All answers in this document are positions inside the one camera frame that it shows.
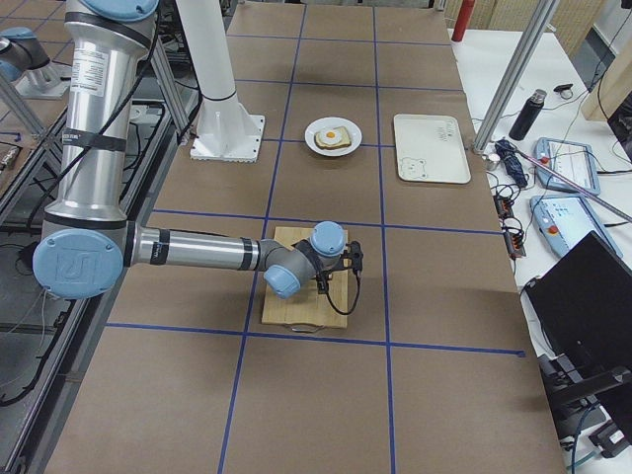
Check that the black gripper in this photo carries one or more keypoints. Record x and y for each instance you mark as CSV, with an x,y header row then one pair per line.
x,y
323,283

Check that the white round plate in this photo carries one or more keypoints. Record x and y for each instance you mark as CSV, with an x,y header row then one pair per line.
x,y
331,122

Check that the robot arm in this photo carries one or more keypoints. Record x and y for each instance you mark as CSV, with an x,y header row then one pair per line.
x,y
87,239
21,51

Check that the bread slice under egg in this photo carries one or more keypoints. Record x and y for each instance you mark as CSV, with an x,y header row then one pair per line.
x,y
345,142

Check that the wooden cutting board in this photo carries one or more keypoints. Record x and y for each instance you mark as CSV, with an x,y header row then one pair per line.
x,y
309,310

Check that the fried egg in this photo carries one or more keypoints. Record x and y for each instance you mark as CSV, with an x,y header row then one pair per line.
x,y
330,136

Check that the cream bear serving tray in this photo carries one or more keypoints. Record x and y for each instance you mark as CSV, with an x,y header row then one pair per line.
x,y
429,149

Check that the white central column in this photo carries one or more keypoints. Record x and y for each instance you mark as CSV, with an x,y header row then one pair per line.
x,y
205,35

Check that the folded blue umbrella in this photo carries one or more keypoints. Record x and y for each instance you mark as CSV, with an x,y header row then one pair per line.
x,y
508,156

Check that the black water bottle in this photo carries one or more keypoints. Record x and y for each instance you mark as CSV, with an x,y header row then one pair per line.
x,y
527,115

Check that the lower teach pendant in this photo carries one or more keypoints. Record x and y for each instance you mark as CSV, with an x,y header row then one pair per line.
x,y
565,220

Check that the teach pendant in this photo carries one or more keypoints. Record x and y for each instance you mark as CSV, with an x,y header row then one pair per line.
x,y
573,160
565,220

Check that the black laptop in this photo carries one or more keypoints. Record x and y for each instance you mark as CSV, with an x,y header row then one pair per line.
x,y
584,305

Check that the upper teach pendant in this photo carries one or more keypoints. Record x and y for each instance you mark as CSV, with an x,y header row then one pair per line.
x,y
573,160

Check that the red cylinder bottle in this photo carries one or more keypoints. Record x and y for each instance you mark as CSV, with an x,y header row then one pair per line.
x,y
463,18

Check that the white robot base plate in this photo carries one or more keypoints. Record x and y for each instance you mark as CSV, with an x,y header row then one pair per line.
x,y
220,140

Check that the aluminium frame post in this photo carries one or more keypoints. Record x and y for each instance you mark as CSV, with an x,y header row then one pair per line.
x,y
526,46

